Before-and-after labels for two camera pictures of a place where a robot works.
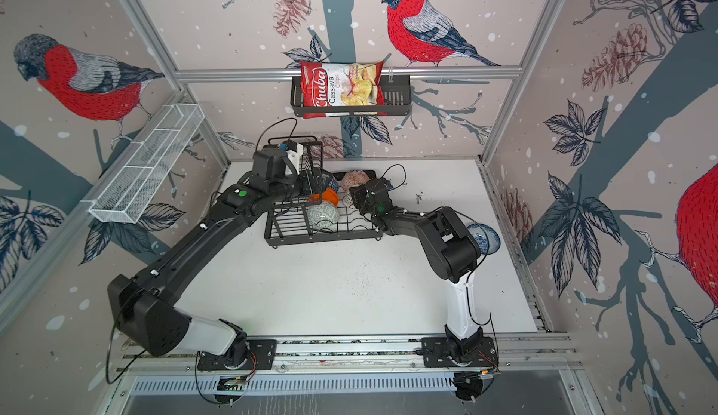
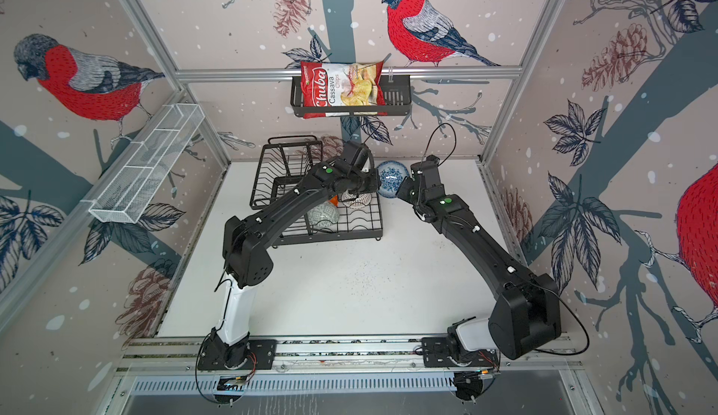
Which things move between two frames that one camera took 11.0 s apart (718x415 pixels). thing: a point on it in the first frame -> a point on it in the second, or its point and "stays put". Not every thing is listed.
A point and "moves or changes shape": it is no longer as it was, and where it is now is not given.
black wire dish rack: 327,210 stays put
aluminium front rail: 367,356 stays put
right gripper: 357,194 -> 408,184
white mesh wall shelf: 151,159 stays put
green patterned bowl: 323,216 stays put
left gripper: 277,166 -> 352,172
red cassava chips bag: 335,84 stays put
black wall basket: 398,94 stays put
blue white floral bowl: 486,237 moves or changes shape
